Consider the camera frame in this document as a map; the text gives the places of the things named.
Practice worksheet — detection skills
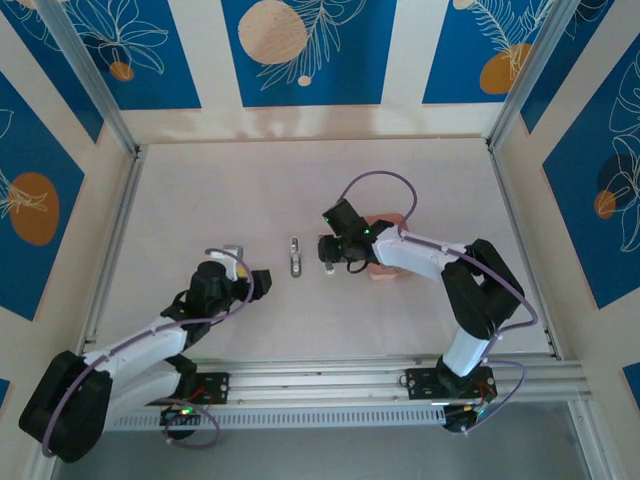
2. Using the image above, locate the grey mini stapler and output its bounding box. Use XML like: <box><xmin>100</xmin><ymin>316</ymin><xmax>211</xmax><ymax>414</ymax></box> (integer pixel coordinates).
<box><xmin>288</xmin><ymin>235</ymin><xmax>305</xmax><ymax>278</ymax></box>

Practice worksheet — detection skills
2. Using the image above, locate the pink plastic tray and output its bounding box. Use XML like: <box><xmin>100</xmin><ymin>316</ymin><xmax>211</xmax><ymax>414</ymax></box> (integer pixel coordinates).
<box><xmin>363</xmin><ymin>212</ymin><xmax>409</xmax><ymax>282</ymax></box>

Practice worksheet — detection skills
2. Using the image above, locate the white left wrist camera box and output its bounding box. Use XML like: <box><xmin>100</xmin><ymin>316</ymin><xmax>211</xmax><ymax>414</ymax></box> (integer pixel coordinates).
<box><xmin>207</xmin><ymin>243</ymin><xmax>247</xmax><ymax>282</ymax></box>

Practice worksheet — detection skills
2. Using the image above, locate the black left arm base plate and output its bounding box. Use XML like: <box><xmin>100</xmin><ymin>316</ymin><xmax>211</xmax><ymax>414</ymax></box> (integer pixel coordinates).
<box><xmin>149</xmin><ymin>372</ymin><xmax>231</xmax><ymax>406</ymax></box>

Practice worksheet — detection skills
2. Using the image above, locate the aluminium table side rail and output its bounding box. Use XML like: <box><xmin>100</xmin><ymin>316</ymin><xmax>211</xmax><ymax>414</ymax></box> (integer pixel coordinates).
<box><xmin>487</xmin><ymin>142</ymin><xmax>569</xmax><ymax>361</ymax></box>
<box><xmin>77</xmin><ymin>144</ymin><xmax>149</xmax><ymax>356</ymax></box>

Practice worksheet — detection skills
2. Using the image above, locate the aluminium base rail beam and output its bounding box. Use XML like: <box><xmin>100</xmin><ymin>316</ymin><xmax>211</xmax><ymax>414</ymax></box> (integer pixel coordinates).
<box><xmin>42</xmin><ymin>353</ymin><xmax>594</xmax><ymax>416</ymax></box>

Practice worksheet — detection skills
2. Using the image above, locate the slotted white cable duct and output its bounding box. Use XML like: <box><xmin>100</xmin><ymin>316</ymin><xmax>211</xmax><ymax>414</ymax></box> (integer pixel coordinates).
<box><xmin>99</xmin><ymin>405</ymin><xmax>446</xmax><ymax>432</ymax></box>

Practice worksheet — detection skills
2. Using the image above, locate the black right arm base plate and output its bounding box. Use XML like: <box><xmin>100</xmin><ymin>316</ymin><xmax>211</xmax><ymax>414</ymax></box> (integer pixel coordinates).
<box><xmin>403</xmin><ymin>367</ymin><xmax>499</xmax><ymax>401</ymax></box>

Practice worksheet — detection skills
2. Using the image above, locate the aluminium frame post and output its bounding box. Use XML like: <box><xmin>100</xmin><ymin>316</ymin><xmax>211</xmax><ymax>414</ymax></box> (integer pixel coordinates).
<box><xmin>37</xmin><ymin>0</ymin><xmax>142</xmax><ymax>157</ymax></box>
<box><xmin>485</xmin><ymin>0</ymin><xmax>576</xmax><ymax>151</ymax></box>

